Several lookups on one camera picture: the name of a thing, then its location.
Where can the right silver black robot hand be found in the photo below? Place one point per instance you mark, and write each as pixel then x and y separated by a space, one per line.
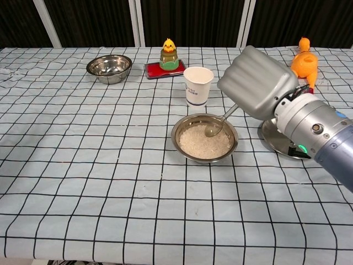
pixel 259 82

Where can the metal spoon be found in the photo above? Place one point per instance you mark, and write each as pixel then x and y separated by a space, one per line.
pixel 212 132

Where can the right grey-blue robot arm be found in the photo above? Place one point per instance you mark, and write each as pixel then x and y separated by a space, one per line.
pixel 322 129

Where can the white paper cup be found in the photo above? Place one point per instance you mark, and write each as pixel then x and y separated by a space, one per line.
pixel 197 91

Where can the metal bowl holding rice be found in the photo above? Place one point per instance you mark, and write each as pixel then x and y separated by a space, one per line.
pixel 193 158

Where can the empty metal bowl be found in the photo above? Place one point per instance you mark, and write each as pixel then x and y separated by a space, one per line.
pixel 109 67

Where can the orange rubber chicken toy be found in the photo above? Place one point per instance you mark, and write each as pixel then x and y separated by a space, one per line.
pixel 304 64

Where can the flat metal plate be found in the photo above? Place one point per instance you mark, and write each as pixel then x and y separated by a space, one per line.
pixel 273 140

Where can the yellow chick toy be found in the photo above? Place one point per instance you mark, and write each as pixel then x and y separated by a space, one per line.
pixel 168 55

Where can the red flat box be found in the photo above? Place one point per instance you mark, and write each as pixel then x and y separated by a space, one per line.
pixel 153 71

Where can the blue checkered tablecloth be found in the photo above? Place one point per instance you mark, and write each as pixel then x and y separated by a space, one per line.
pixel 96 165

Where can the white partition frame post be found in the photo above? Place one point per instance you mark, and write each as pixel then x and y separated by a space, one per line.
pixel 51 25
pixel 245 25
pixel 137 25

